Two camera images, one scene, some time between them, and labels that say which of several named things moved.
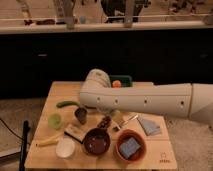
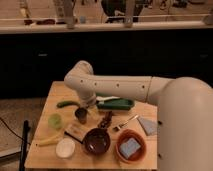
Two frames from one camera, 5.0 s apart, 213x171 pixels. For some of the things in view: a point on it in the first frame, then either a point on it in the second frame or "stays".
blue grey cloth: [150, 127] stays
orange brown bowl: [138, 154] stays
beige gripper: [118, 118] to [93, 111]
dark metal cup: [81, 114] stays
